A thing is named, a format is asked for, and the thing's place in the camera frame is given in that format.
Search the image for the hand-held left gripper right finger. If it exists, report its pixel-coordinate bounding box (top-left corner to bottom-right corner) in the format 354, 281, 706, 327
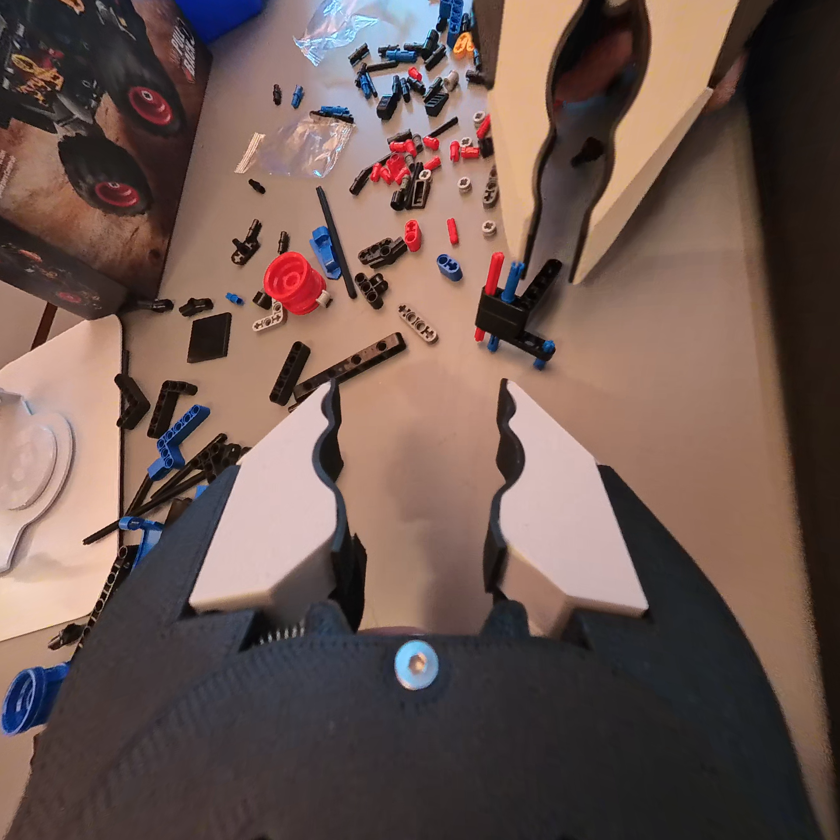
482, 377, 649, 635

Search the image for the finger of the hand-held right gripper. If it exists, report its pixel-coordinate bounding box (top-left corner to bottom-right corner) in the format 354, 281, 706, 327
489, 0, 585, 262
570, 0, 760, 285

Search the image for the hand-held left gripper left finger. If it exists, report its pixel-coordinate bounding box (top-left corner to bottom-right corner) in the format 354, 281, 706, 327
189, 379, 368, 634

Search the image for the pile of small mixed bricks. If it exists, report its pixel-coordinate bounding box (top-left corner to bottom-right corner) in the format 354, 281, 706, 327
272, 0, 606, 212

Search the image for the small beam and pins assembly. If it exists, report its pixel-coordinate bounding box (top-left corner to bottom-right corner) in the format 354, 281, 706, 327
474, 252, 557, 371

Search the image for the short black beam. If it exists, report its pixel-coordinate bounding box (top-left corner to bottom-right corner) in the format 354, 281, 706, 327
521, 258, 563, 312
269, 341, 311, 403

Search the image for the grey desk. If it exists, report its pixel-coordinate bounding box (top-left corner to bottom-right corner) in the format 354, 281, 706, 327
0, 0, 815, 840

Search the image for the person's right hand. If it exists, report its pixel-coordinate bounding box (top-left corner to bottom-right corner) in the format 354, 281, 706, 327
712, 52, 750, 112

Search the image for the black perforated connector brick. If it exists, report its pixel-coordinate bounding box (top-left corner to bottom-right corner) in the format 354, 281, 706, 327
190, 443, 253, 488

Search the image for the thin black axle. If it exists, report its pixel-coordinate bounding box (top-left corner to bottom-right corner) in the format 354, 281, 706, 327
82, 433, 227, 546

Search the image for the blue and black brick assembly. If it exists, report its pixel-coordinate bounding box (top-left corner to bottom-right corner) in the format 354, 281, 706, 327
118, 499, 193, 568

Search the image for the blue angled beam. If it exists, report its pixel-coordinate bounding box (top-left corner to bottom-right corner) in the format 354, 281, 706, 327
147, 406, 211, 480

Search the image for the black angled beam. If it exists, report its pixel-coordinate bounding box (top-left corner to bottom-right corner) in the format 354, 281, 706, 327
146, 379, 199, 438

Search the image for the long black beam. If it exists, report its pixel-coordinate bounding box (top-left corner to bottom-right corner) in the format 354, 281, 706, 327
289, 332, 406, 411

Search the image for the black straight beam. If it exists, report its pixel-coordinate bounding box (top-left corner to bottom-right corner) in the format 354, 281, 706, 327
49, 545, 140, 651

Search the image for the black bent connector beam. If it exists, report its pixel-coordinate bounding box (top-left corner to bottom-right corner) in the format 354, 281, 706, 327
115, 372, 152, 431

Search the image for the clear plastic bag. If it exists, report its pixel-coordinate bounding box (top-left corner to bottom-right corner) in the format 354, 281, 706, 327
235, 118, 357, 179
293, 0, 383, 67

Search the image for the black flat panel tile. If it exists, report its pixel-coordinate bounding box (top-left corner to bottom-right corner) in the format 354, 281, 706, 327
187, 313, 232, 364

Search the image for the long black axle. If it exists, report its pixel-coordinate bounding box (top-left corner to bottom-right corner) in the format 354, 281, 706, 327
316, 185, 357, 299

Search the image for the red wheel hub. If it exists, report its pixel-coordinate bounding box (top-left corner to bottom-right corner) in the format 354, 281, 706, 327
264, 252, 327, 316

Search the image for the light grey thin beam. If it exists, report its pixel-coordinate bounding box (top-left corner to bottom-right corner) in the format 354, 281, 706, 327
398, 304, 439, 344

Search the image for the blue curved brick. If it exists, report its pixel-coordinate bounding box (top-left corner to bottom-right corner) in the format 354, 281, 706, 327
310, 226, 342, 280

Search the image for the white book stand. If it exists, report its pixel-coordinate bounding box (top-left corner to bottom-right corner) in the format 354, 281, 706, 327
0, 314, 126, 643

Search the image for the black perforated panel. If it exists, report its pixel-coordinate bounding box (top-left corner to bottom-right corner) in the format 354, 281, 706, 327
745, 0, 840, 840

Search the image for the black cross-hole connector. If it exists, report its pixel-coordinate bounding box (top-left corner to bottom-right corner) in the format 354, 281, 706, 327
231, 220, 263, 266

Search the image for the blue wheel hub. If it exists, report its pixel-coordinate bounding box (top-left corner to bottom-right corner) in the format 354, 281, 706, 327
0, 663, 71, 736

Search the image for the blue plastic bin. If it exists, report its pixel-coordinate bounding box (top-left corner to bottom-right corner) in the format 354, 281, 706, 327
174, 0, 265, 45

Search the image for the toy truck set box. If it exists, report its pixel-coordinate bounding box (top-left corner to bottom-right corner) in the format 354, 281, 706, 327
0, 0, 214, 320

